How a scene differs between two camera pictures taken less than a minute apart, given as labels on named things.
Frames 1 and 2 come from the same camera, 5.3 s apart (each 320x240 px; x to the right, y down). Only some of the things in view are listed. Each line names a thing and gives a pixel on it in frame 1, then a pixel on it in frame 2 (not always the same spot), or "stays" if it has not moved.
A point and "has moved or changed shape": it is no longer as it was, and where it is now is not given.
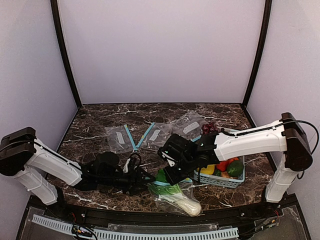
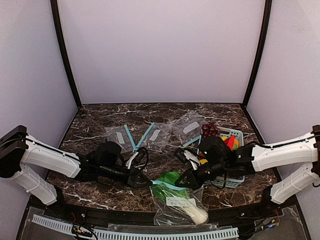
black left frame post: x=57 y=24 stays
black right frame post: x=265 y=37 stays
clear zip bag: x=119 y=139 stays
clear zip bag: x=189 y=125 stays
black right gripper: x=173 y=172 -> x=195 y=177
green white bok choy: x=172 y=194 has moved or changed shape
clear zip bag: x=178 y=196 has moved or changed shape
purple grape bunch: x=207 y=128 stays
